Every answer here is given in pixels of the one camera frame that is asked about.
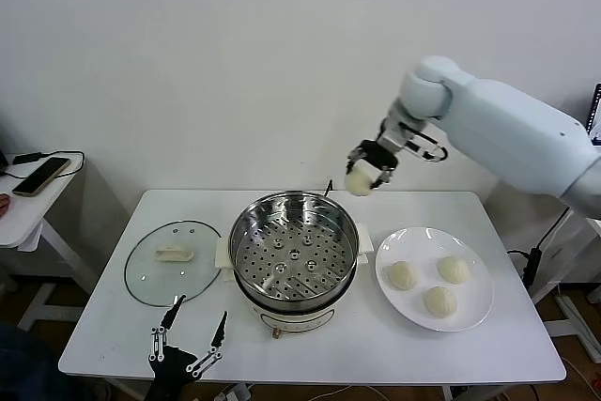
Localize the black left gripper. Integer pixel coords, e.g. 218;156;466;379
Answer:
147;295;230;401

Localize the black power adapter with cable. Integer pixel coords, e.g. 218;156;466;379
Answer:
505;207;573;289

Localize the white laptop side table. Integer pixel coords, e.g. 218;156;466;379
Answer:
532;212;601;360

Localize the white power strip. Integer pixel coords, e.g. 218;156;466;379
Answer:
213;382;253;401

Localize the white round plate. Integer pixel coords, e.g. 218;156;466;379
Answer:
374;226;495;332

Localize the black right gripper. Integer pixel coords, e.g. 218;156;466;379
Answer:
346;137;400;191

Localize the open grey laptop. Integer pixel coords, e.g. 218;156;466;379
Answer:
589;84;601;147

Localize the smartphone with gold frame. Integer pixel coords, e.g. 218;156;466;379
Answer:
11;157;71;199

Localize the dark blue trouser leg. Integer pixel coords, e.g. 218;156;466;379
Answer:
0;320;65;401

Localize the glass lid with cream handle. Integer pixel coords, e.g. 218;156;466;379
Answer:
123;219;223;309

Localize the thin black charging cable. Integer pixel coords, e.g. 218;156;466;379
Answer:
0;150;85;182

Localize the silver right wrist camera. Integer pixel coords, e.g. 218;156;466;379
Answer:
401;131;450;163

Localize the stainless steel steamer pot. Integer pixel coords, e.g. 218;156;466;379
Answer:
214;222;375;341

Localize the white steamed baozi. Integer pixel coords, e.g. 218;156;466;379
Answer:
423;285;458;318
344;163;378;197
386;260;419;292
436;255;471;285

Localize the stainless steel steamer basket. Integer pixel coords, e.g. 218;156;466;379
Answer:
228;191;361;304

